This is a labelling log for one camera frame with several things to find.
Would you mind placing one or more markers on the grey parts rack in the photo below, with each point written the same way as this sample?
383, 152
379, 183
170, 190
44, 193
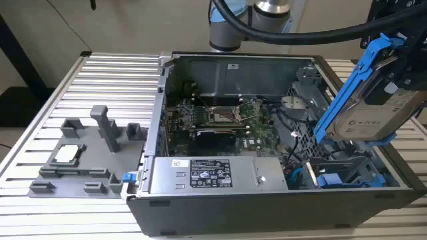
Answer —
96, 155

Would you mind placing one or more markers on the blue case latch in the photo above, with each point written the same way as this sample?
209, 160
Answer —
129, 178

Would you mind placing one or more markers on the green Dell motherboard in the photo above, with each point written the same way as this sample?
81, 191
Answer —
263, 130

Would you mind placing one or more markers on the CPU socket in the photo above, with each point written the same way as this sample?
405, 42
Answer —
224, 116

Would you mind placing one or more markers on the silver CPU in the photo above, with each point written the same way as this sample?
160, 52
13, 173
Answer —
68, 153

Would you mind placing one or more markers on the silver power supply unit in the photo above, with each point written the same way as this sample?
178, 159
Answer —
166, 175

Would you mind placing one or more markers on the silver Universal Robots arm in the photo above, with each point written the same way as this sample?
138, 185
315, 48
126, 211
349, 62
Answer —
227, 32

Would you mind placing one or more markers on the black Nvidia graphics card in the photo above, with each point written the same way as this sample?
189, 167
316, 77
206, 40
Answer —
216, 138

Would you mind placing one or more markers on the black open PC case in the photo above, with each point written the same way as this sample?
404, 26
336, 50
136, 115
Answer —
267, 215

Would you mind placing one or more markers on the silver perforated disk bay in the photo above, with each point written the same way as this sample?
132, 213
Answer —
303, 140

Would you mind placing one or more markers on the hard disk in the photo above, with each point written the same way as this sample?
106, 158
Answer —
367, 117

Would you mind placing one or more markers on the blue disk carrier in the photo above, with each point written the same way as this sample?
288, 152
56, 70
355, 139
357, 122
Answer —
329, 180

